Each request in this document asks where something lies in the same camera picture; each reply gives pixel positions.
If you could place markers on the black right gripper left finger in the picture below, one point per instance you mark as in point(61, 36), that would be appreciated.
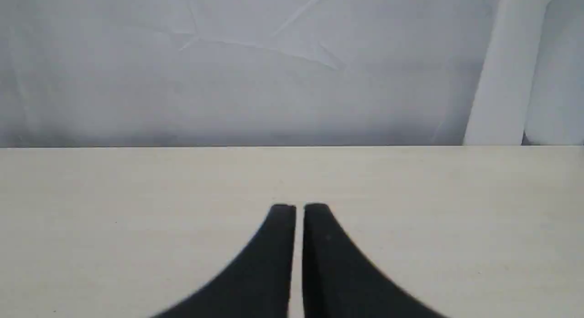
point(256, 283)

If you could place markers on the white backdrop sheet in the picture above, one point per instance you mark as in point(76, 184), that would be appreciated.
point(166, 73)

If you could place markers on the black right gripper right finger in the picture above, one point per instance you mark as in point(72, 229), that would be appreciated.
point(339, 281)

